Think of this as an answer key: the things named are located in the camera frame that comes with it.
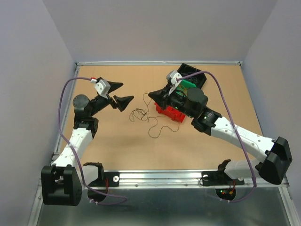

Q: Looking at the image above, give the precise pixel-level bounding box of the red plastic bin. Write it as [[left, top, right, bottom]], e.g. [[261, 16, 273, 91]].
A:
[[154, 102, 186, 123]]

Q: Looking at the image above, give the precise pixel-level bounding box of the black plastic bin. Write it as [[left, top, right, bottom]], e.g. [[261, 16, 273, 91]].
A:
[[177, 63, 207, 89]]

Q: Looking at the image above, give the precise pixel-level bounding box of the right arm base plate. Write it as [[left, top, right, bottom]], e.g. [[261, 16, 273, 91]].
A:
[[198, 170, 245, 202]]

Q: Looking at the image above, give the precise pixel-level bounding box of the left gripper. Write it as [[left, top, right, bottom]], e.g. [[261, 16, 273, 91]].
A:
[[89, 81, 134, 117]]

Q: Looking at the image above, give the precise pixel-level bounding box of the black striped cable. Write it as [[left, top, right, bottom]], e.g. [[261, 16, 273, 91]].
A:
[[129, 108, 179, 137], [142, 93, 153, 116]]

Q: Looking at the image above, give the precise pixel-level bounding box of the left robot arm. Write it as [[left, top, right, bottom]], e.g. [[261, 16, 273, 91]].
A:
[[41, 77, 134, 206]]

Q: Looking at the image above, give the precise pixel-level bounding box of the green plastic bin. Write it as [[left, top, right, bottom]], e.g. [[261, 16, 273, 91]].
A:
[[178, 80, 197, 92]]

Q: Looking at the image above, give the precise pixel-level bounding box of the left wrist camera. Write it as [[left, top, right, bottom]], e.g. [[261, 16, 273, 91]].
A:
[[94, 79, 111, 97]]

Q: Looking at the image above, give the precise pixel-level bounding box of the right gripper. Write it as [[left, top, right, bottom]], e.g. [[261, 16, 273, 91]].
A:
[[148, 84, 195, 119]]

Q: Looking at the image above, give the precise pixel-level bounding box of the aluminium mounting rail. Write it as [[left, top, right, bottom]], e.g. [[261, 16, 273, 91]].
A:
[[39, 167, 290, 189]]

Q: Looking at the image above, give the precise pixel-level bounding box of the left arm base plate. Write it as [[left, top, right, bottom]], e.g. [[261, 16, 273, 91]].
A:
[[78, 169, 127, 205]]

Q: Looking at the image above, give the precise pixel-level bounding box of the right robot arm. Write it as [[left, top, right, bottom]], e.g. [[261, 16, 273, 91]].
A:
[[148, 85, 292, 185]]

